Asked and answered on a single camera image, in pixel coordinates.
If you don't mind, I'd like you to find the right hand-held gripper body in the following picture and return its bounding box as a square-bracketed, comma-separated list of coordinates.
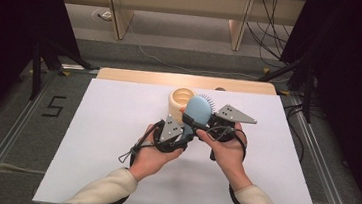
[204, 102, 259, 147]

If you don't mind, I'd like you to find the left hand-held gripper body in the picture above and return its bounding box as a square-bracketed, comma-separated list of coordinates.
[151, 113, 192, 156]

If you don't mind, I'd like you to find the light blue hair brush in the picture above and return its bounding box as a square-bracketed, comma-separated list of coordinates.
[179, 91, 218, 145]

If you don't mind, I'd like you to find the cream ribbed cup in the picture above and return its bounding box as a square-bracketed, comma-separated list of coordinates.
[166, 86, 198, 127]

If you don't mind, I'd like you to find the person's left hand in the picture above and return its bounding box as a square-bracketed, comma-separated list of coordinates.
[126, 121, 188, 186]

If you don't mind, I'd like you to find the person's right hand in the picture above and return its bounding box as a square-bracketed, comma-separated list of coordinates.
[190, 118, 259, 193]

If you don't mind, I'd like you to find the white board table cover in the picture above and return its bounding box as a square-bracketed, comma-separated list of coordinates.
[32, 73, 334, 204]

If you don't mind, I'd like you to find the black metal stand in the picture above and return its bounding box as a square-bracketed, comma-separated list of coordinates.
[253, 50, 320, 125]
[25, 35, 103, 108]

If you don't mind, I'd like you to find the beige wooden desk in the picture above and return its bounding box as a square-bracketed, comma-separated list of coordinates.
[50, 0, 307, 58]

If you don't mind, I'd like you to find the black curtain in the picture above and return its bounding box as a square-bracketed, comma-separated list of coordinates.
[0, 0, 89, 146]
[266, 0, 362, 204]

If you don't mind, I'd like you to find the round floor socket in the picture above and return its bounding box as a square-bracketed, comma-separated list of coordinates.
[90, 6, 114, 23]

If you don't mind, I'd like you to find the thin white floor cable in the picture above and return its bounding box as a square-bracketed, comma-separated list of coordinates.
[122, 21, 292, 85]

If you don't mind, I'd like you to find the bundle of black cables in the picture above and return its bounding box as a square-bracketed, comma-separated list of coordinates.
[242, 0, 297, 70]

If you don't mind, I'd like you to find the aluminium floor rail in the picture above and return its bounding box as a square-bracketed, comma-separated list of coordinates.
[0, 64, 59, 204]
[278, 94, 362, 204]

